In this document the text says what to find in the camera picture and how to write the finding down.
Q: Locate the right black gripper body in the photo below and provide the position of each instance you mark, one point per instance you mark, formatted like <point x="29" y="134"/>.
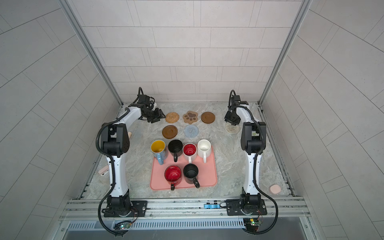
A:
<point x="233" y="117"/>

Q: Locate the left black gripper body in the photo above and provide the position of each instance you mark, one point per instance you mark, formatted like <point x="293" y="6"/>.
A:
<point x="152" y="115"/>

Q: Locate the white lace coaster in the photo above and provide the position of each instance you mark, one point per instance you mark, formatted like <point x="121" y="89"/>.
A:
<point x="232" y="129"/>

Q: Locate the brown wooden coaster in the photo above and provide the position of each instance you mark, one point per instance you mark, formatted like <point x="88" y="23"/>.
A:
<point x="208" y="117"/>
<point x="169" y="132"/>

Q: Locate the woven rattan coaster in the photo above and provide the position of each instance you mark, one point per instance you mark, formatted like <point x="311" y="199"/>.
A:
<point x="172" y="117"/>

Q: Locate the blue mug yellow inside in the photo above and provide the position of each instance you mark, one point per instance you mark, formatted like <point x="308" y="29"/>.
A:
<point x="159" y="150"/>

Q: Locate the cork paw print coaster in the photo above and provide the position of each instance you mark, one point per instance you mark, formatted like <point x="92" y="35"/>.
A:
<point x="190" y="117"/>

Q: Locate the grey felt round coaster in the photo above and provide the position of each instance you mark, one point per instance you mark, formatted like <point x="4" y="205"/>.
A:
<point x="191" y="131"/>

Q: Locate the black mug back row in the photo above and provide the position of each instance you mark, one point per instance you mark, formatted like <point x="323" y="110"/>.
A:
<point x="175" y="147"/>

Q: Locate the black mug row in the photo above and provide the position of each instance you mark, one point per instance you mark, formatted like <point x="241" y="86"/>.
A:
<point x="175" y="147"/>
<point x="191" y="172"/>

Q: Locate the white mug red inside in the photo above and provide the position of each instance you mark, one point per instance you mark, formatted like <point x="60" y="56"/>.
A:
<point x="190" y="152"/>

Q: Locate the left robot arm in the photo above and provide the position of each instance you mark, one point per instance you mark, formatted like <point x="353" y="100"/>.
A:
<point x="113" y="142"/>

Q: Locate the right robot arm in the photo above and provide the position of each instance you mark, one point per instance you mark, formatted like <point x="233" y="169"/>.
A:
<point x="253" y="142"/>

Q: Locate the pink round coaster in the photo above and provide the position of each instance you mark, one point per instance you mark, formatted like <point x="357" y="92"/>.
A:
<point x="275" y="189"/>

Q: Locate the pink silicone tray mat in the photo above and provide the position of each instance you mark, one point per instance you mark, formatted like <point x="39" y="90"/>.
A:
<point x="207" y="175"/>

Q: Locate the red mug front row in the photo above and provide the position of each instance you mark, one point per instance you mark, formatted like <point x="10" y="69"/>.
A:
<point x="173" y="175"/>

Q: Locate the black mug front row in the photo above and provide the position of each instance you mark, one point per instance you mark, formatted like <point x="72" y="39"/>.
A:
<point x="191" y="172"/>

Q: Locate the wooden rolling pin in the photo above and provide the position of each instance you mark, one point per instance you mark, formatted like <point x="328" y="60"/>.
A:
<point x="103" y="171"/>

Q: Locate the right circuit board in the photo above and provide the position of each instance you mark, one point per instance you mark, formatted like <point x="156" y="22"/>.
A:
<point x="252" y="223"/>

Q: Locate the circuit board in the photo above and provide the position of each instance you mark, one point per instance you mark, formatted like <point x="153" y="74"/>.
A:
<point x="122" y="226"/>
<point x="252" y="223"/>

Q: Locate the left circuit board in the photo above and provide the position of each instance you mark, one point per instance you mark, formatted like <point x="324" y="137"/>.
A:
<point x="122" y="226"/>

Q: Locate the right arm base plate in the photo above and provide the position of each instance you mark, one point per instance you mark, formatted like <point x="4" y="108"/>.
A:
<point x="236" y="208"/>

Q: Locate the blue clamp on rail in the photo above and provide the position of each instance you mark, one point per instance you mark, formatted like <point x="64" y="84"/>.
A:
<point x="212" y="206"/>

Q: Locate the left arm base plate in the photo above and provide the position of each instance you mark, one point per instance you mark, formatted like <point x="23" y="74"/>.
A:
<point x="136" y="208"/>

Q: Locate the aluminium mounting rail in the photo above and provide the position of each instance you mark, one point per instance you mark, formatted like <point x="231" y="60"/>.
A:
<point x="193" y="208"/>

